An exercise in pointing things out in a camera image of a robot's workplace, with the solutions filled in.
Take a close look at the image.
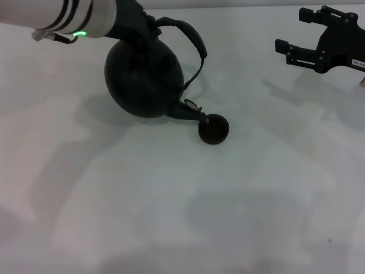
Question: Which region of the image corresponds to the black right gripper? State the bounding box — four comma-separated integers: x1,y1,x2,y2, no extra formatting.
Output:
274,5,365,75

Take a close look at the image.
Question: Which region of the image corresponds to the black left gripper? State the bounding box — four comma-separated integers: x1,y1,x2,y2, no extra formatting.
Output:
104,0,160,48

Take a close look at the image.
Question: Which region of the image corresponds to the black round teapot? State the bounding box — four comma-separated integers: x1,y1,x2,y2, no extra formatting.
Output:
104,16,210,124

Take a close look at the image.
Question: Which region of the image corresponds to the small black teacup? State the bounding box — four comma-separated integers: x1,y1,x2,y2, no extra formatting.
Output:
198,113,230,146

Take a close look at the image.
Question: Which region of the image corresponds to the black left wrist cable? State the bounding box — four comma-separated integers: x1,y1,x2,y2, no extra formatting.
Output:
31,29,80,45

